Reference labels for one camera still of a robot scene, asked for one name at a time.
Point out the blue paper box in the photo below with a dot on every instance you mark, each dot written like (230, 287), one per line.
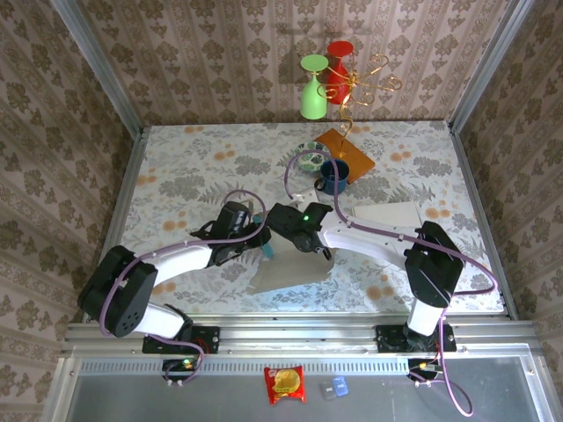
(290, 272)

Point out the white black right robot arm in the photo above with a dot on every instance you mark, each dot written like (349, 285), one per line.
(365, 237)

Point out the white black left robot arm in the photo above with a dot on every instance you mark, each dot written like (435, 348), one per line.
(184, 259)

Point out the dark blue mug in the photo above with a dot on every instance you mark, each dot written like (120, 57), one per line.
(327, 182)

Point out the green leaf pattern bowl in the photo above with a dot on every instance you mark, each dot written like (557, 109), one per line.
(314, 160)

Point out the orange wooden board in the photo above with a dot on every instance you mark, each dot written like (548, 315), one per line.
(360, 162)

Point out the floral tablecloth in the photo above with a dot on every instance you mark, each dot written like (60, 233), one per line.
(198, 158)

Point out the green wine glass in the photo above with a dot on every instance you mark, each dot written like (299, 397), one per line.
(312, 103)

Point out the small black controller board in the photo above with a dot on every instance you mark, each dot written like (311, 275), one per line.
(422, 367)
(180, 367)

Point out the red snack packet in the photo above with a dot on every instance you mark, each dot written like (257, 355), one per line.
(284, 384)

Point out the red wine glass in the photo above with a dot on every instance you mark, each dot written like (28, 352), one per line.
(336, 81)

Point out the small blue packet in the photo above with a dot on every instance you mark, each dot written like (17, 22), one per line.
(341, 386)

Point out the small grey packet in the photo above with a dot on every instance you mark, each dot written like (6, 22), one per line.
(326, 390)

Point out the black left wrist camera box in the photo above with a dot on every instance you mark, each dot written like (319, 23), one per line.
(237, 217)

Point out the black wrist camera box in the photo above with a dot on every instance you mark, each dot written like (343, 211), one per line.
(316, 213)
(237, 217)

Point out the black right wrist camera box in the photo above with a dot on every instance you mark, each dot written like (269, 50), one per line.
(316, 213)

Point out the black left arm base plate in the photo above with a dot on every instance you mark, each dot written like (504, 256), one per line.
(206, 340)

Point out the aluminium front rail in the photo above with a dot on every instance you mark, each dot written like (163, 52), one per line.
(299, 338)

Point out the aluminium table side rail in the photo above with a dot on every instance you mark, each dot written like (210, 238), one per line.
(127, 184)
(479, 198)

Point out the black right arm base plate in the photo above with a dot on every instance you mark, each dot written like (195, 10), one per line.
(391, 338)

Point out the aluminium frame post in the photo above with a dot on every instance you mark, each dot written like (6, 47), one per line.
(97, 66)
(488, 66)

